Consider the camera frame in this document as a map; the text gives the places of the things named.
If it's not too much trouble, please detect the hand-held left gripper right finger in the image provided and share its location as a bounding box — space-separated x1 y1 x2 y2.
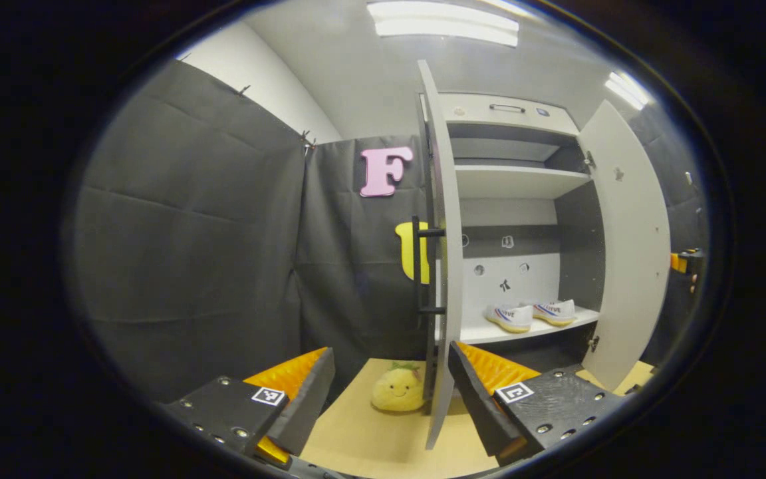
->
448 341 626 466

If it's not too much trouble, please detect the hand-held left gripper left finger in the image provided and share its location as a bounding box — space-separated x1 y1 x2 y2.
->
164 346 336 470

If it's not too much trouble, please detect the white striped shoe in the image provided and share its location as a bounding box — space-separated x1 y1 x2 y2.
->
533 299 578 327
485 304 534 333

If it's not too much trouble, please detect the grey shoe cabinet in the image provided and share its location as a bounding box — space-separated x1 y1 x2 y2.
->
433 92 606 373

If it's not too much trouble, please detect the grey door with bar handle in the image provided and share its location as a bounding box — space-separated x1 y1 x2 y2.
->
412 60 465 450

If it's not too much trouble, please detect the grey cabinet drawer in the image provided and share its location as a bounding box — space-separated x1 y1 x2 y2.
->
436 93 580 136

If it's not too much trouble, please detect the yellow plush toy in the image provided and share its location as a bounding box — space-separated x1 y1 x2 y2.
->
371 361 427 413

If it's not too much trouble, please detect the small ceiling light panel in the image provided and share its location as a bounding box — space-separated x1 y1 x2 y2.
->
606 70 650 110

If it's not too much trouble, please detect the large ceiling light panel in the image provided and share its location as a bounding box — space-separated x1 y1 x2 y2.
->
366 0 520 47

